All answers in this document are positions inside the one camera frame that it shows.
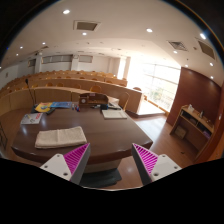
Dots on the wooden shelf cabinet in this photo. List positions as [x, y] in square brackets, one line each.
[191, 126]

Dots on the yellow folder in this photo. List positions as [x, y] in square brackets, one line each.
[43, 107]

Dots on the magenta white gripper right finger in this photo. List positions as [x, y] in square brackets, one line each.
[151, 166]

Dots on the wooden chair behind table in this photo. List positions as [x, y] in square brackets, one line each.
[123, 100]

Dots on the beige folded towel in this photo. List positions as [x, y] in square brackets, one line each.
[60, 138]

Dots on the white paper stack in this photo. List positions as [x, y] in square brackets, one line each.
[114, 114]

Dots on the black remote control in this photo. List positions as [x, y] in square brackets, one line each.
[50, 111]

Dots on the black gooseneck microphone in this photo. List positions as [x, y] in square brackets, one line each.
[31, 93]

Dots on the long curved wooden desk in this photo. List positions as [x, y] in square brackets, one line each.
[21, 99]

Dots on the blue folder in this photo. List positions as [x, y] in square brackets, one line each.
[65, 105]

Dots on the wooden desktop organizer box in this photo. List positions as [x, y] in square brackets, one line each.
[91, 99]

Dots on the black chair seat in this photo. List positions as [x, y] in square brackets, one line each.
[100, 179]

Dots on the dark brown oval table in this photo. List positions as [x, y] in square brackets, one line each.
[110, 139]

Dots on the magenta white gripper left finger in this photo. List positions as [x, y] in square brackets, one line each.
[69, 166]

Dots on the white booklet with red print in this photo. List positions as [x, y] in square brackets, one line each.
[33, 118]

